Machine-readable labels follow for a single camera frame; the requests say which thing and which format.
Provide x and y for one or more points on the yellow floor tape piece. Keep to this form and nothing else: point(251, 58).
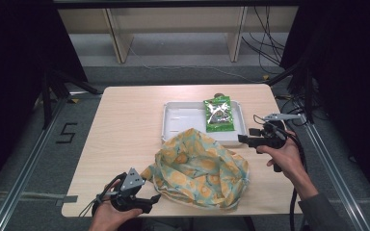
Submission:
point(74, 100)
point(265, 77)

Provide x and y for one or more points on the green snack packet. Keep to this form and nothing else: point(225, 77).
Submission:
point(219, 114)

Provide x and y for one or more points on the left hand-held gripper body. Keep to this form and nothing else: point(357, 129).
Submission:
point(130, 186)

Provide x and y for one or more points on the yellow green patterned cloth bag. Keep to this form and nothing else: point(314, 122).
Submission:
point(199, 173)

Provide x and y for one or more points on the dark curtain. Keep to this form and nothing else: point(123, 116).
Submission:
point(353, 80)
point(13, 80)

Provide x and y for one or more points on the person's left hand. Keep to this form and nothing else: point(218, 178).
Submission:
point(109, 218)

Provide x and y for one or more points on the white plastic tray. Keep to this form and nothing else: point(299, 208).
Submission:
point(181, 118)

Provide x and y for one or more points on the black metal stand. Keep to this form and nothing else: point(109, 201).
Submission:
point(49, 96)
point(305, 89)

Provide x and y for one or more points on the light wooden shelf unit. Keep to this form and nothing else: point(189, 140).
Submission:
point(173, 19)

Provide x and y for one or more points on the person's right hand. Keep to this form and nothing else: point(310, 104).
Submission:
point(285, 160)

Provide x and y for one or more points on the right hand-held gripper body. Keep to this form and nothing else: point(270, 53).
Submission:
point(274, 136)

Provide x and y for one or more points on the aluminium floor rail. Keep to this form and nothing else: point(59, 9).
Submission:
point(334, 170)
point(25, 166)

